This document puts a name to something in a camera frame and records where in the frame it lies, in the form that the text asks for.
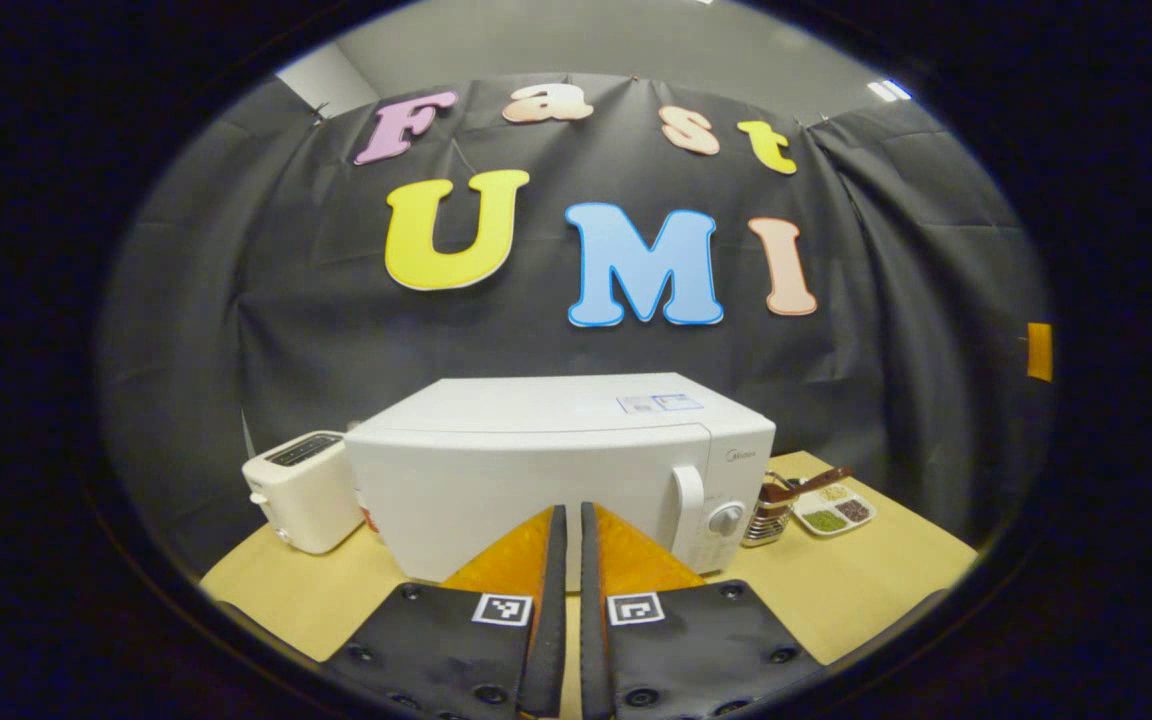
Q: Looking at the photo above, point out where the white divided dish of beans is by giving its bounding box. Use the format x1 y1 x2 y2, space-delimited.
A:
793 482 877 537

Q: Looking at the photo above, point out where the white microwave oven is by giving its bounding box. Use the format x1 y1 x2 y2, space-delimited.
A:
344 373 777 584

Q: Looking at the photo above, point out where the metal wire utensil holder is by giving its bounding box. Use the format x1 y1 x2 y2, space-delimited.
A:
741 475 802 548

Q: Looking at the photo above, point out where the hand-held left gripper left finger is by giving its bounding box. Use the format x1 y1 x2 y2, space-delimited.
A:
321 505 569 720

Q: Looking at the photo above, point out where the black backdrop cloth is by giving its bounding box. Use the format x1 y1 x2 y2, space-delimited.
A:
101 72 1052 571

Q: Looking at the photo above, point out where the white toaster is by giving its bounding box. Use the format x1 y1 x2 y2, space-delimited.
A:
242 431 365 555

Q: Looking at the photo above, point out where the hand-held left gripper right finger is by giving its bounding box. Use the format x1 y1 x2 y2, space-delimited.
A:
580 502 827 720

